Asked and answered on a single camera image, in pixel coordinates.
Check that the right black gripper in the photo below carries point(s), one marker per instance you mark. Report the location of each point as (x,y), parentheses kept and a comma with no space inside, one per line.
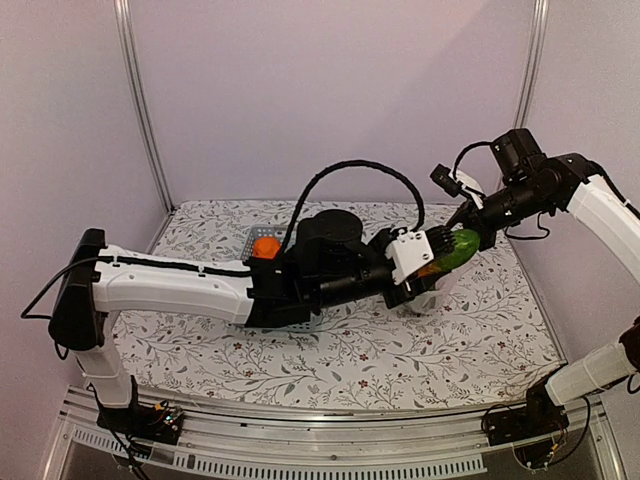
(469,215)

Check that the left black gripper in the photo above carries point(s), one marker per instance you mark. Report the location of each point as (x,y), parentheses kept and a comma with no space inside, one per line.
(412,289)

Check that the green orange toy mango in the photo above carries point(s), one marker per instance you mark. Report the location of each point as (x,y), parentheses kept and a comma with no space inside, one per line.
(466,245)

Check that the clear zip top bag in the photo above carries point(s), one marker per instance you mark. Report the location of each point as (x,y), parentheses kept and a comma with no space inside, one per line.
(437,291)

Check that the orange toy fruit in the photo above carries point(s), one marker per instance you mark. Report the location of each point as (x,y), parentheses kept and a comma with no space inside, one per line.
(266,247)

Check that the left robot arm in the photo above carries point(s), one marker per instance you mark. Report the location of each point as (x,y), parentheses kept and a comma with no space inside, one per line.
(258,293)

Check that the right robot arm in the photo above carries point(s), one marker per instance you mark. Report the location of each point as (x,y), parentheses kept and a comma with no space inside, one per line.
(535,184)

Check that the floral tablecloth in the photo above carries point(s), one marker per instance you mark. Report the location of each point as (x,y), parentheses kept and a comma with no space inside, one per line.
(481,340)

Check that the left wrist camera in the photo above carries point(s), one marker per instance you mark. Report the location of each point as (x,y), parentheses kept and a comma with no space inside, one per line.
(412,250)

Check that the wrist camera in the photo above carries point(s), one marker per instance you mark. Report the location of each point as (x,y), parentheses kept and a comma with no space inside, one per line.
(412,250)
(458,184)

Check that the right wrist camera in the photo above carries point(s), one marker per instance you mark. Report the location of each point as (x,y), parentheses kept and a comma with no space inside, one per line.
(458,184)

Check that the right aluminium frame post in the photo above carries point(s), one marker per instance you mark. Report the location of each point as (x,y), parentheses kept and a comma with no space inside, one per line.
(533,60)

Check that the aluminium frame post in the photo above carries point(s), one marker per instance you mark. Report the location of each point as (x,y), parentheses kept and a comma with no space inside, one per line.
(122,9)
(533,60)

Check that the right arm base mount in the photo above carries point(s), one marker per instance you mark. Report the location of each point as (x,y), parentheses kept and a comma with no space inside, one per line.
(538,416)

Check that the aluminium front rail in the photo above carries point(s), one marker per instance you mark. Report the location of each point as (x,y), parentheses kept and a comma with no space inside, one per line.
(224,439)

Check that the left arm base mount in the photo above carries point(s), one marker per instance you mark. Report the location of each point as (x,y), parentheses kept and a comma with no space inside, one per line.
(160,423)

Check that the left aluminium frame post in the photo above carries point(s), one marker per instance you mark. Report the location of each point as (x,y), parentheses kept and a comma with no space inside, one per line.
(122,9)

